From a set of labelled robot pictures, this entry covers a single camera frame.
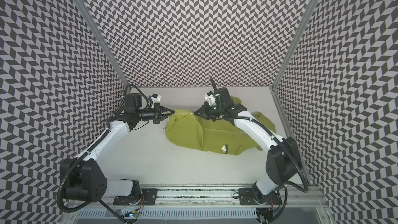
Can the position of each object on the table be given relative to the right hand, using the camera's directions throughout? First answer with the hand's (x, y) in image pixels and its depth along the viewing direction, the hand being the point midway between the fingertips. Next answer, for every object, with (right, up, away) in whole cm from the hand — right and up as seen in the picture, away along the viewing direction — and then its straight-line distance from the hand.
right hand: (196, 111), depth 77 cm
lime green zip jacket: (+12, -16, +11) cm, 23 cm away
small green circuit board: (-26, -44, -11) cm, 52 cm away
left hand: (-12, 0, -3) cm, 12 cm away
